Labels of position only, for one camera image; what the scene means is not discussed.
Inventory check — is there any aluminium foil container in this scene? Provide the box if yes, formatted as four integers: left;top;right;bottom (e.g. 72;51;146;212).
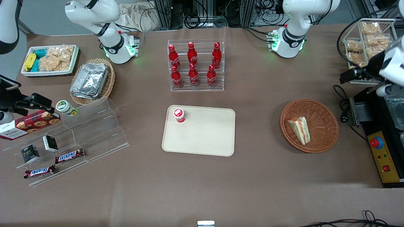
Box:
70;62;110;100

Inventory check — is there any white wire rack basket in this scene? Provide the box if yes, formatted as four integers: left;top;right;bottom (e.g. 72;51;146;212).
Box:
342;18;398;85

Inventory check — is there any clear bag of fried snacks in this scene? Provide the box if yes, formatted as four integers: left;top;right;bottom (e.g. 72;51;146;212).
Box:
345;39;364;53
361;22;381;35
345;52;369;68
365;34;392;48

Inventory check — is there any round brown wicker basket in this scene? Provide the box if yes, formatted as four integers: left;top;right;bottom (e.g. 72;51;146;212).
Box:
280;99;340;154

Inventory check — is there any green lidded yogurt jar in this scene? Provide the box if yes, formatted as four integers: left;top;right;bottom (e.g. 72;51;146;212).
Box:
56;100;78;117

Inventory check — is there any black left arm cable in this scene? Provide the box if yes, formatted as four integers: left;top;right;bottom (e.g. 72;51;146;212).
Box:
336;6;400;70

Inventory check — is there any small black box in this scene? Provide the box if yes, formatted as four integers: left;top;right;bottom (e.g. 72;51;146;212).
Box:
42;135;59;153
21;144;40;164

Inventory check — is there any black coiled cable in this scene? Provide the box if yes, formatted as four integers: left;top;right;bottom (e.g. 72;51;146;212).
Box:
184;13;201;29

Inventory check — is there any grey coiled cable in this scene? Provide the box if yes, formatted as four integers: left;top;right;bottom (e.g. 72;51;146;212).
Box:
205;15;228;28

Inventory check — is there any black floor cable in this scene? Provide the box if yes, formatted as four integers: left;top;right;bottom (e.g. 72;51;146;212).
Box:
299;210;404;227

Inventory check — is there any aluminium frame post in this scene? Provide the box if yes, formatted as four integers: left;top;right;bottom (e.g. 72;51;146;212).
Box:
154;0;173;31
241;0;257;27

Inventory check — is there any white rectangular plastic bin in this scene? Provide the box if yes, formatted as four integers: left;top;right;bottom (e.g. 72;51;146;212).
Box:
21;44;80;77

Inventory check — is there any yellow snack packet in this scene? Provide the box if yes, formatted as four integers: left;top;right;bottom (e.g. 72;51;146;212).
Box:
23;53;37;72

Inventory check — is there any clear bag of rice crackers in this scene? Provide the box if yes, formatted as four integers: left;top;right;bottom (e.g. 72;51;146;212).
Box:
38;44;74;72

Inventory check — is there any black machine with yellow panel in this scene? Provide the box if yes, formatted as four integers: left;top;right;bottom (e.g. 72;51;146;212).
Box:
349;84;404;189

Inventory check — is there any oval light wicker basket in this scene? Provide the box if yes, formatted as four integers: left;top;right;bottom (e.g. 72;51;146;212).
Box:
69;58;116;106

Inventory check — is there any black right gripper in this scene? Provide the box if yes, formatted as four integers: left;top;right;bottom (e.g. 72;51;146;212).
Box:
0;93;53;116

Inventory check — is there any red cola bottle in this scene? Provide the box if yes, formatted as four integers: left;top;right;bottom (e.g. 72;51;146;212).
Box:
171;65;183;88
211;42;222;69
207;65;217;88
187;42;198;67
168;44;181;70
188;63;200;87

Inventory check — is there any Snickers chocolate bar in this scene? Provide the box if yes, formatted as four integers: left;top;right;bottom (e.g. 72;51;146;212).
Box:
55;148;85;165
24;165;56;179

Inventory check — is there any red tartan cookie box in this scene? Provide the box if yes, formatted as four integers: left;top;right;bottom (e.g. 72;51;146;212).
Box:
0;110;61;141

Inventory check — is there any clear acrylic bottle rack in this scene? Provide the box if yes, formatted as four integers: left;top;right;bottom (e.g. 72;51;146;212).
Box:
167;39;225;92

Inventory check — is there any triangular sandwich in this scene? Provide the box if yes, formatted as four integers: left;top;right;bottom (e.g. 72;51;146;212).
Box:
287;116;311;146

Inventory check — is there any clear acrylic stepped stand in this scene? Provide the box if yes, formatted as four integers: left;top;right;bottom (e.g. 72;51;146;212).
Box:
3;97;130;187

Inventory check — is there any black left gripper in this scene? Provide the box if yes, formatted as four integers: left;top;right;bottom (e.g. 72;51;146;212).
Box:
340;57;386;84

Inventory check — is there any black power cable with plug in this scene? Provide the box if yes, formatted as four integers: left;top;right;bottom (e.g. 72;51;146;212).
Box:
333;84;368;141

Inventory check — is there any small red yogurt cup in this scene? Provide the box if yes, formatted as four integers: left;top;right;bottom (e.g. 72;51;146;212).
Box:
173;108;186;124

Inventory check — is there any beige cloth bag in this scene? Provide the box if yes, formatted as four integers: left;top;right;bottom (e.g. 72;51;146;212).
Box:
119;3;160;32

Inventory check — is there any beige plastic serving tray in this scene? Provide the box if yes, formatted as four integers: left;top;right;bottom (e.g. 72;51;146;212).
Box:
162;105;236;157

